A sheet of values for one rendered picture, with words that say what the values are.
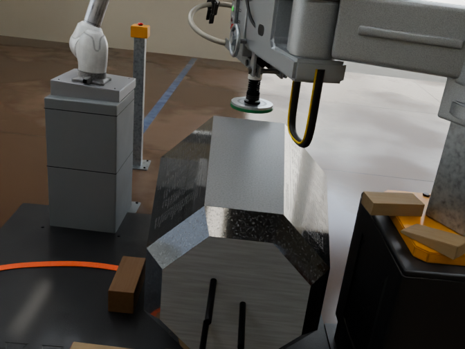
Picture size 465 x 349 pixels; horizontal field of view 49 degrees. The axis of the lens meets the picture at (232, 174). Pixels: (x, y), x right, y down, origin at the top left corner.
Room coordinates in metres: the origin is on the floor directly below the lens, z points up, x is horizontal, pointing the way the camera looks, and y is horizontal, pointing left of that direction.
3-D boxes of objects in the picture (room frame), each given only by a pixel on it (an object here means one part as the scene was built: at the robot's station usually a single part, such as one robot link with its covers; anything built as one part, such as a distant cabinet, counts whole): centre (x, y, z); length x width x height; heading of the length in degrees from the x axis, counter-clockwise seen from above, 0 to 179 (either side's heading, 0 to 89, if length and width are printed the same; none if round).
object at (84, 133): (2.84, 0.85, 0.40); 0.50 x 0.50 x 0.80; 89
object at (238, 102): (2.54, -0.06, 0.92); 0.21 x 0.21 x 0.01
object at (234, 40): (2.39, 0.02, 1.24); 0.15 x 0.10 x 0.15; 16
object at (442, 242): (1.52, -0.69, 0.80); 0.20 x 0.10 x 0.05; 41
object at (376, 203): (1.73, -0.60, 0.81); 0.20 x 0.10 x 0.05; 100
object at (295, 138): (1.90, -0.24, 1.10); 0.23 x 0.03 x 0.32; 16
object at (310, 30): (1.91, -0.24, 1.39); 0.19 x 0.19 x 0.20
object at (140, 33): (3.76, 0.77, 0.54); 0.20 x 0.20 x 1.09; 2
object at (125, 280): (2.08, 0.45, 0.07); 0.30 x 0.12 x 0.12; 1
